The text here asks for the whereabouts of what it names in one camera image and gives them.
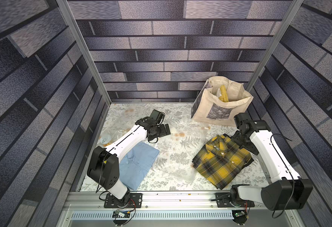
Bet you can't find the clear plastic vacuum bag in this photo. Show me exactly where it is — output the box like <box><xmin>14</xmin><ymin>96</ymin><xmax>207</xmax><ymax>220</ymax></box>
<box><xmin>97</xmin><ymin>103</ymin><xmax>224</xmax><ymax>183</ymax></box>

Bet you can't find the yellow black plaid shirt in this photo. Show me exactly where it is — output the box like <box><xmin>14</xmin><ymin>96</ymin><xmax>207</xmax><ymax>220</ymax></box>
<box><xmin>192</xmin><ymin>134</ymin><xmax>254</xmax><ymax>190</ymax></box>

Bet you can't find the light blue shirt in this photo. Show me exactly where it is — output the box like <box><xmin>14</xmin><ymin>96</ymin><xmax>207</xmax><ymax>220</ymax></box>
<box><xmin>119</xmin><ymin>142</ymin><xmax>159</xmax><ymax>191</ymax></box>

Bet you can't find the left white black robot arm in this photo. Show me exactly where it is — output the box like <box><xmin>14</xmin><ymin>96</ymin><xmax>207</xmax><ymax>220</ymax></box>
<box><xmin>87</xmin><ymin>110</ymin><xmax>171</xmax><ymax>203</ymax></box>

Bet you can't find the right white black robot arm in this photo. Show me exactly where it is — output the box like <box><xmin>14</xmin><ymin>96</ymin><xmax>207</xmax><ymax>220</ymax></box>
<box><xmin>230</xmin><ymin>113</ymin><xmax>313</xmax><ymax>211</ymax></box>

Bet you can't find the white vacuum bag valve cap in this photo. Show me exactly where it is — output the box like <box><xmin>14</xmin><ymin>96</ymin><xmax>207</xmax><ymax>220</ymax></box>
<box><xmin>170</xmin><ymin>127</ymin><xmax>176</xmax><ymax>134</ymax></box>

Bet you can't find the beige canvas tote bag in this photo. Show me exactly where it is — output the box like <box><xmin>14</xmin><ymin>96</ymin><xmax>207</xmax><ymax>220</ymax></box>
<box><xmin>191</xmin><ymin>76</ymin><xmax>254</xmax><ymax>127</ymax></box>

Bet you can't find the yellow item in tote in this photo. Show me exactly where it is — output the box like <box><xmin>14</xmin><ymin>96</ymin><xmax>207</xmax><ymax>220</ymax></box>
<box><xmin>216</xmin><ymin>85</ymin><xmax>229</xmax><ymax>102</ymax></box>

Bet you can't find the white round tape roll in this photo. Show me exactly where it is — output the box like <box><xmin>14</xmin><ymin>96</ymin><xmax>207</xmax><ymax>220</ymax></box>
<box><xmin>99</xmin><ymin>134</ymin><xmax>112</xmax><ymax>144</ymax></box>

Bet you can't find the right small circuit board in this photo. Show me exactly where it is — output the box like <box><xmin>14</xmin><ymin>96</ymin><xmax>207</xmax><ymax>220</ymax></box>
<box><xmin>232</xmin><ymin>210</ymin><xmax>247</xmax><ymax>218</ymax></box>

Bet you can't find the small circuit board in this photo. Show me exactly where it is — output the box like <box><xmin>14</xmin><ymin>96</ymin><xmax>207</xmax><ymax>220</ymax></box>
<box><xmin>232</xmin><ymin>210</ymin><xmax>247</xmax><ymax>218</ymax></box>
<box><xmin>112</xmin><ymin>210</ymin><xmax>130</xmax><ymax>218</ymax></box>

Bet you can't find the left small circuit board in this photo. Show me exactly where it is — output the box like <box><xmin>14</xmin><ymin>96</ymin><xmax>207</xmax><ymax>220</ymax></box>
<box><xmin>112</xmin><ymin>210</ymin><xmax>130</xmax><ymax>218</ymax></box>

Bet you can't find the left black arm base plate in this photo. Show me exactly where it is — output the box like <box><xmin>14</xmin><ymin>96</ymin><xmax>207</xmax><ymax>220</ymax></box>
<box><xmin>104</xmin><ymin>193</ymin><xmax>143</xmax><ymax>209</ymax></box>

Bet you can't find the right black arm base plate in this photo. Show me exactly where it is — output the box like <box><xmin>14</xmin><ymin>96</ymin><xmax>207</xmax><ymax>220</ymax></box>
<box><xmin>211</xmin><ymin>193</ymin><xmax>255</xmax><ymax>208</ymax></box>

